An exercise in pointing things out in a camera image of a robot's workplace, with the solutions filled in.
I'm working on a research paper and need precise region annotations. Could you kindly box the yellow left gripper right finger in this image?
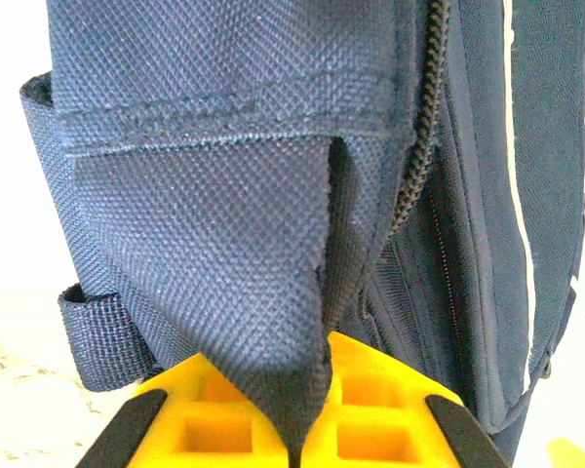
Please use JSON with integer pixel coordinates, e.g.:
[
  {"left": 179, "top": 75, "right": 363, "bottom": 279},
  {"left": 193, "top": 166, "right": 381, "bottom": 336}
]
[{"left": 301, "top": 331, "right": 511, "bottom": 468}]

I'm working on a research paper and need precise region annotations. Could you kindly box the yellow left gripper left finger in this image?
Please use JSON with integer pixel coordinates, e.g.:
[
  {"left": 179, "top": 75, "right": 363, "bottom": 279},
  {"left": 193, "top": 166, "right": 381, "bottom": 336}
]
[{"left": 75, "top": 353, "right": 287, "bottom": 468}]

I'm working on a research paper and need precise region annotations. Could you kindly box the navy blue student backpack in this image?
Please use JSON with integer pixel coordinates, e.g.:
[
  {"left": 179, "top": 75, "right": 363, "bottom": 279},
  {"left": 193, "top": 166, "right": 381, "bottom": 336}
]
[{"left": 19, "top": 0, "right": 585, "bottom": 468}]

